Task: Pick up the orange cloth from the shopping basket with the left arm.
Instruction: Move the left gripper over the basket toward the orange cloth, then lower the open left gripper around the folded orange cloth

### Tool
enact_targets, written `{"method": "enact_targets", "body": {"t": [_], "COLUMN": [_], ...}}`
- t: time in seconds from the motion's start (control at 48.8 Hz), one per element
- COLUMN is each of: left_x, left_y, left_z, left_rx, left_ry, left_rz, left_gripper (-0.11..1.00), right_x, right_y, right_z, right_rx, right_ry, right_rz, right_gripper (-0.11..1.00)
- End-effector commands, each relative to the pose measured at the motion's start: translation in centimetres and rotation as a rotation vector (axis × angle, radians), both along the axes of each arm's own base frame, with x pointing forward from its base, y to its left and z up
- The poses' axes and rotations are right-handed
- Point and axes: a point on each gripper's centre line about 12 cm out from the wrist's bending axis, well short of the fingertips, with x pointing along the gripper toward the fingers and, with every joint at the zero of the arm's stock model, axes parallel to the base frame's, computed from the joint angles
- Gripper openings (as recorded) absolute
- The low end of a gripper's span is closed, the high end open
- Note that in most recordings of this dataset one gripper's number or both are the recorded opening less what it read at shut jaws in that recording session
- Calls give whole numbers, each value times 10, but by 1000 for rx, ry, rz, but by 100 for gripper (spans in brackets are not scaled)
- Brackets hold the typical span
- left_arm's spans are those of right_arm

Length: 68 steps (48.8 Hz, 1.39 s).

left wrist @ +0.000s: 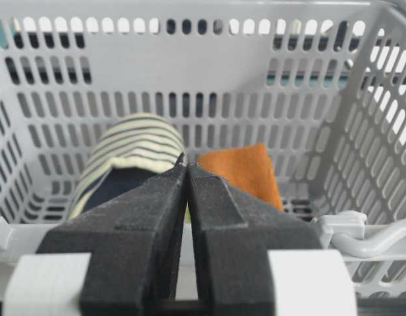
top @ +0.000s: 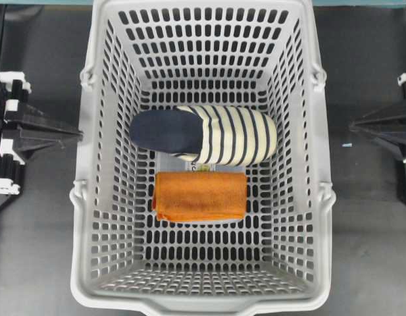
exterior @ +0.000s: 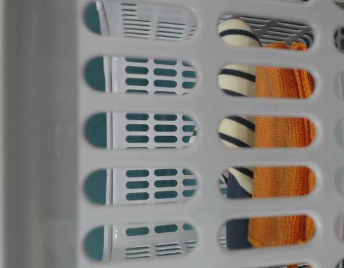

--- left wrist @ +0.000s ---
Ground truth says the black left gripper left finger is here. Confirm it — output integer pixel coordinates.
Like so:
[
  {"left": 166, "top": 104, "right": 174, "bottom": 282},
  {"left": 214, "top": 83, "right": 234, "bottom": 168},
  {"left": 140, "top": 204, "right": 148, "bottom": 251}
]
[{"left": 1, "top": 153, "right": 188, "bottom": 316}]

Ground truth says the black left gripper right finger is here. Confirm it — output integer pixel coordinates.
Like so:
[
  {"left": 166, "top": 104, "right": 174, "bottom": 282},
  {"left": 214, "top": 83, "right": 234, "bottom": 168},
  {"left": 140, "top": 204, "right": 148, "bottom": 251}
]
[{"left": 187, "top": 161, "right": 357, "bottom": 316}]

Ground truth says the orange cloth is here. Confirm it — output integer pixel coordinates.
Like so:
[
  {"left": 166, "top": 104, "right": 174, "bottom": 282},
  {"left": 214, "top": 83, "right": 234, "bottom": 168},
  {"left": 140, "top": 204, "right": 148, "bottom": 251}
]
[{"left": 198, "top": 144, "right": 284, "bottom": 211}]

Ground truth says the striped cream navy cloth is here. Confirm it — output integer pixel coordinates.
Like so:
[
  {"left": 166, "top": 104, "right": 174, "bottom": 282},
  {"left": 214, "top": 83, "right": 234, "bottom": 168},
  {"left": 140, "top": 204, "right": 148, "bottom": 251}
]
[{"left": 68, "top": 113, "right": 186, "bottom": 219}]

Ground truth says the grey plastic shopping basket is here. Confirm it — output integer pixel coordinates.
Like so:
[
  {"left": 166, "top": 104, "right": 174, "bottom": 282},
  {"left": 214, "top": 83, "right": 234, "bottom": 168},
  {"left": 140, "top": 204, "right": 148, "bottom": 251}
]
[{"left": 0, "top": 0, "right": 406, "bottom": 299}]

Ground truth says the grey basket handle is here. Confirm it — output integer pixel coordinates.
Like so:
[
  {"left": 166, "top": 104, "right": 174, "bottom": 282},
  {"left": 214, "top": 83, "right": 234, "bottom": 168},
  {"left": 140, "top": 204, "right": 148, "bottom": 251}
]
[{"left": 310, "top": 211, "right": 406, "bottom": 262}]

